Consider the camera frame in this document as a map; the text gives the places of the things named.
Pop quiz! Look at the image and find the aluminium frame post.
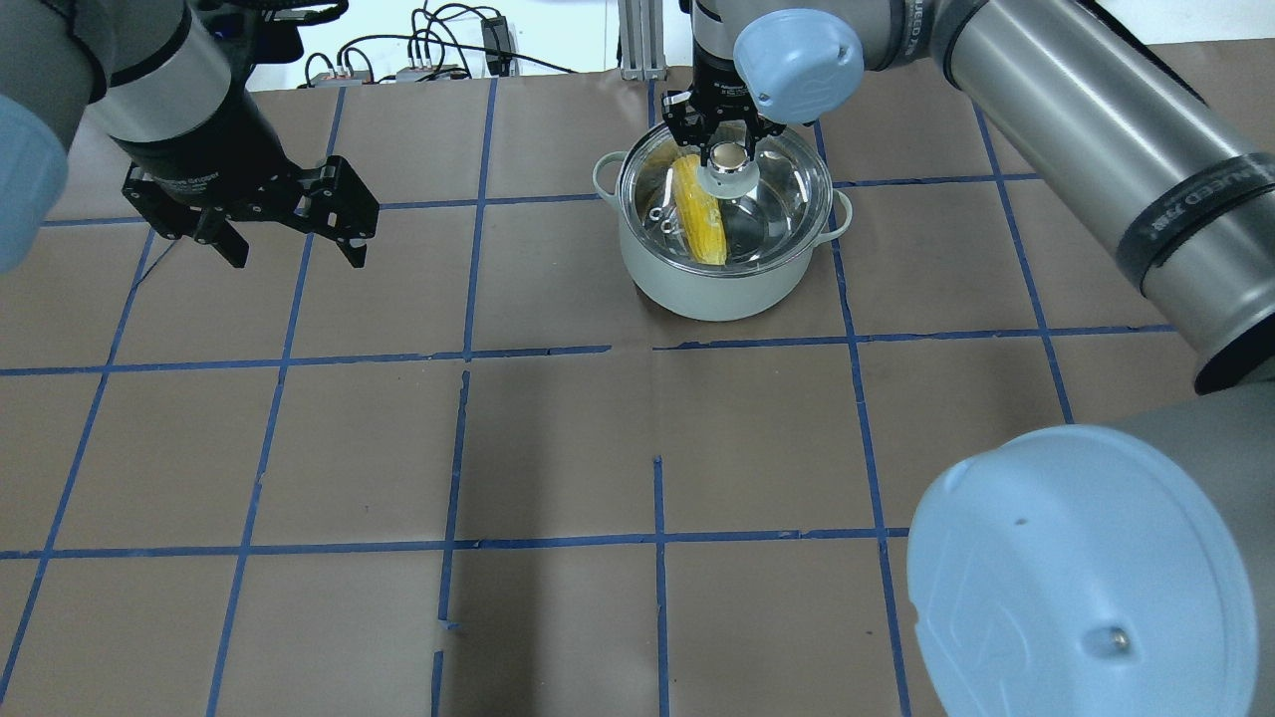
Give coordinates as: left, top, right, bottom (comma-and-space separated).
618, 0, 666, 80

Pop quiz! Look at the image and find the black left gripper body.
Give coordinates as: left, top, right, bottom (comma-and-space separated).
122, 91, 339, 240

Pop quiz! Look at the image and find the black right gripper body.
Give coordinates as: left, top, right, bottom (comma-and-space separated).
660, 55, 785, 145

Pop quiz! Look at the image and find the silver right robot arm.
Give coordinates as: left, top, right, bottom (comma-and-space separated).
646, 176, 1272, 716

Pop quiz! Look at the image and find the glass pot lid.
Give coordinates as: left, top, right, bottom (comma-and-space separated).
615, 126, 847, 278

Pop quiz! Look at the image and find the white cooking pot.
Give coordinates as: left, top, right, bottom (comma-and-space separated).
592, 121, 853, 322

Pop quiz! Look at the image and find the black power adapter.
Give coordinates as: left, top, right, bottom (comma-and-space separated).
481, 15, 516, 77

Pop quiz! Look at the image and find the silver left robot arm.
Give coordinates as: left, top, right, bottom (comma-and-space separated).
1, 1, 380, 270

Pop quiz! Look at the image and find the yellow corn cob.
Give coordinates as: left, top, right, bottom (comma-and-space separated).
669, 154, 729, 267

